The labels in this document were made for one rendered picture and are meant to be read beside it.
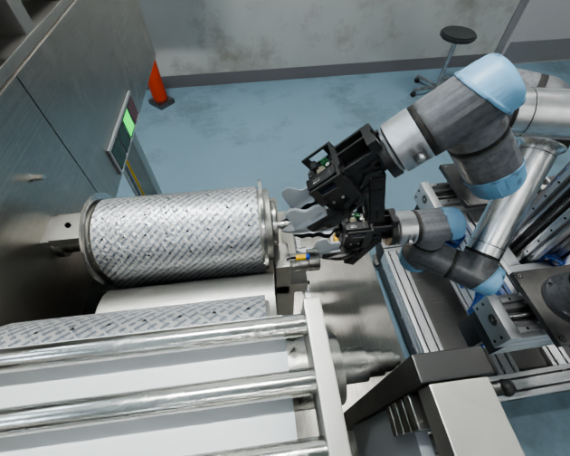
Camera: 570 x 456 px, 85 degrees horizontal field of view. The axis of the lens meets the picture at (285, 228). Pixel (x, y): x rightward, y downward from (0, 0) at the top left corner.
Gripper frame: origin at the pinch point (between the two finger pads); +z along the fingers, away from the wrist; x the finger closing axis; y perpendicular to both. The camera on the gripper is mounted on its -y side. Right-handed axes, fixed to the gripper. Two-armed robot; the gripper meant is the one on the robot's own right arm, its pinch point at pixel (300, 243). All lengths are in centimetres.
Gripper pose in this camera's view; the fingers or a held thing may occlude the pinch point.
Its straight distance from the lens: 68.3
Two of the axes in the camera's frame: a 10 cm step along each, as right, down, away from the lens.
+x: 1.2, 7.9, -6.0
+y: 0.0, -6.1, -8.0
